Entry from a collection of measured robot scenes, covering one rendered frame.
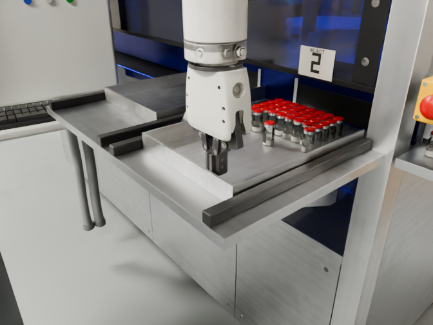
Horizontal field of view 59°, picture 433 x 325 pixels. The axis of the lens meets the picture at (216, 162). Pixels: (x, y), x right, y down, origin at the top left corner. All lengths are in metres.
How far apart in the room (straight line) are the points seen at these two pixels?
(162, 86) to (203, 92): 0.62
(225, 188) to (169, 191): 0.10
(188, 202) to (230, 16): 0.27
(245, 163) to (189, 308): 1.01
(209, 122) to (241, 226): 0.15
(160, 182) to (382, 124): 0.42
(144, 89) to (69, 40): 0.36
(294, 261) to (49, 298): 1.08
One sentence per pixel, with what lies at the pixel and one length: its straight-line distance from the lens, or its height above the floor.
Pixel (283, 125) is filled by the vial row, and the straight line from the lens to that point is 0.79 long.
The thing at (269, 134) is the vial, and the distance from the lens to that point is 0.74.
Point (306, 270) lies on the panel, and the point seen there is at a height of 0.50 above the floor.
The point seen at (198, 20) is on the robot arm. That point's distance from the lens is 0.50.
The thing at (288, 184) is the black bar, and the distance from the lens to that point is 0.61.
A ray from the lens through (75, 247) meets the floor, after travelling 2.00.
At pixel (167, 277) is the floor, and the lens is 1.74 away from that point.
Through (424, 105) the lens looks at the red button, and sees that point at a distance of 0.69.
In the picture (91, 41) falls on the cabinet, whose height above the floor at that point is 0.98.
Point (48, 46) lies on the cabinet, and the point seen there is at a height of 0.97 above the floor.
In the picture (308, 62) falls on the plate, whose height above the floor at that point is 1.02.
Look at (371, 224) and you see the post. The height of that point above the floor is 0.72.
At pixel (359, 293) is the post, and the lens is 0.97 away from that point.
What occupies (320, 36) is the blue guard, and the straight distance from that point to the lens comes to 0.82.
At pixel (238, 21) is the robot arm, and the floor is 1.13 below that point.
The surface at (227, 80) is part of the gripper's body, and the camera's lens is 0.50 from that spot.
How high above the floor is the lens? 1.19
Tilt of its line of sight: 27 degrees down
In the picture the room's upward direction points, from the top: straight up
